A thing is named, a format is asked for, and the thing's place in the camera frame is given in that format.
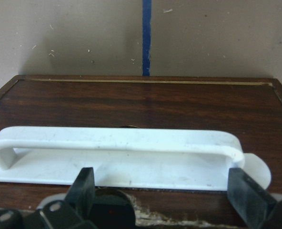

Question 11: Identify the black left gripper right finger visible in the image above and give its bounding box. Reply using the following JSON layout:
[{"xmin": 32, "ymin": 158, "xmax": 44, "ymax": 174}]
[{"xmin": 227, "ymin": 168, "xmax": 282, "ymax": 229}]

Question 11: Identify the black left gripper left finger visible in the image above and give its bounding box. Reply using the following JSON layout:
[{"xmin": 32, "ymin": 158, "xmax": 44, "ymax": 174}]
[{"xmin": 0, "ymin": 167, "xmax": 96, "ymax": 229}]

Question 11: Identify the white drawer handle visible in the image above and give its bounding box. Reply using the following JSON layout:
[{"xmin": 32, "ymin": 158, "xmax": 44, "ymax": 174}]
[{"xmin": 0, "ymin": 126, "xmax": 272, "ymax": 191}]

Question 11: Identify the wooden drawer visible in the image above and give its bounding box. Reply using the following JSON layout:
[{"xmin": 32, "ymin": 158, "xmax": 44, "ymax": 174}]
[{"xmin": 0, "ymin": 75, "xmax": 282, "ymax": 229}]

